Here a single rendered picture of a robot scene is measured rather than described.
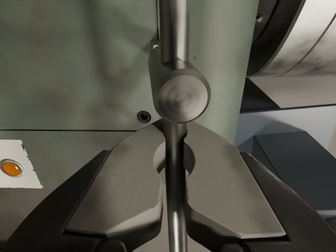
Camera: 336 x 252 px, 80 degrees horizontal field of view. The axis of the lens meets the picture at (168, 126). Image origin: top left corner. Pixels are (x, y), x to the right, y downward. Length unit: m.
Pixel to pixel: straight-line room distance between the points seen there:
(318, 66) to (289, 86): 1.40
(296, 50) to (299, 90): 1.50
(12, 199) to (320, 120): 2.77
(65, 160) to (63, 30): 0.14
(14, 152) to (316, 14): 0.35
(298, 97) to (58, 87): 1.69
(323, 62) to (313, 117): 0.62
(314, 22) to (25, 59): 0.27
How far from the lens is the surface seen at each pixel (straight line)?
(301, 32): 0.26
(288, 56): 0.28
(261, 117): 0.84
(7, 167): 0.32
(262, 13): 0.29
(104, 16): 0.19
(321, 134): 0.98
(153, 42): 0.17
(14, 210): 2.99
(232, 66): 0.20
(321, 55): 0.29
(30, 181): 0.32
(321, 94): 1.86
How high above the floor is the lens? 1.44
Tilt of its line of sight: 61 degrees down
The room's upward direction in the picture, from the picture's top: 175 degrees counter-clockwise
